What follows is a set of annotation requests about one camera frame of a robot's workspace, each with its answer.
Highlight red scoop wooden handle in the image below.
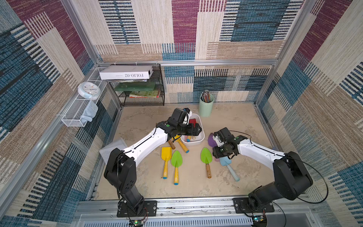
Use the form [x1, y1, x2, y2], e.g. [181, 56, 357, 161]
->
[189, 119, 197, 126]

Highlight white plastic storage box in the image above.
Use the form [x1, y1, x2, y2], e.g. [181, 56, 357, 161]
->
[181, 113, 205, 147]

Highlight light blue trowel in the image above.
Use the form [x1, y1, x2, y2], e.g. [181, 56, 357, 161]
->
[219, 157, 240, 182]

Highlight purple trowel pink handle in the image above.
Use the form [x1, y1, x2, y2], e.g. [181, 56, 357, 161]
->
[208, 133, 219, 162]

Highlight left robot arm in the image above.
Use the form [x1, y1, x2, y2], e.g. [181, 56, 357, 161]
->
[104, 121, 202, 216]

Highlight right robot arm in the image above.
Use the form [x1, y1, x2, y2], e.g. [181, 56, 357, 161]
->
[212, 132, 313, 211]

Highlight white folio box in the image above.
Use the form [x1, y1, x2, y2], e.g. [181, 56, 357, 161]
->
[99, 65, 153, 80]

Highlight mint green pencil cup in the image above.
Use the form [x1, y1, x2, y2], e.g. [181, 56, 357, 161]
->
[199, 95, 215, 117]

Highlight coloured pencils bundle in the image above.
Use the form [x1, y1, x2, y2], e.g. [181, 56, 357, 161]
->
[201, 90, 211, 103]

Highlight colourful book on shelf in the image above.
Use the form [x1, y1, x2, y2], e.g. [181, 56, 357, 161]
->
[129, 90, 160, 98]

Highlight green book on shelf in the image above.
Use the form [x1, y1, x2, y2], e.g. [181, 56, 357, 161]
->
[114, 82, 156, 92]

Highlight open white book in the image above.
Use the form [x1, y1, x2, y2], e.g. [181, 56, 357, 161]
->
[99, 138, 128, 164]

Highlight light blue cloth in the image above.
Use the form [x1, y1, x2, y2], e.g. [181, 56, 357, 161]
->
[80, 101, 98, 124]

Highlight white round clock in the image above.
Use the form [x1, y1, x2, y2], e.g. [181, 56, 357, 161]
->
[78, 81, 101, 100]

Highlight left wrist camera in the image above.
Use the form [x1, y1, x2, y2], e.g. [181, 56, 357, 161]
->
[183, 108, 192, 124]

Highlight yellow scoop yellow handle upper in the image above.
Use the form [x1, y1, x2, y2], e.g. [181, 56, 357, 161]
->
[174, 135, 189, 153]

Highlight green trowel wooden handle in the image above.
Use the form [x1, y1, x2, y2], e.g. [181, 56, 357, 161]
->
[200, 147, 213, 179]

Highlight yellow scoop brown wooden handle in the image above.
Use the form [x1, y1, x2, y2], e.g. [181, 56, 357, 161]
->
[168, 139, 176, 149]

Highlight green trowel yellow handle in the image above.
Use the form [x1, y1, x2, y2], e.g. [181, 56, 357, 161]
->
[171, 150, 183, 185]

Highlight yellow scoop yellow handle lower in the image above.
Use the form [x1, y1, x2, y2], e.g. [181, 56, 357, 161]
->
[161, 147, 172, 179]

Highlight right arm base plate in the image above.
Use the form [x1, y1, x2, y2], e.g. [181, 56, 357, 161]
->
[232, 197, 275, 214]

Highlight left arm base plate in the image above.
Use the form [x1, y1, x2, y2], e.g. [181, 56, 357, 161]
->
[116, 200, 157, 218]

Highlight white wire basket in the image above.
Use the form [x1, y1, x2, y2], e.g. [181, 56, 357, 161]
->
[61, 67, 108, 127]

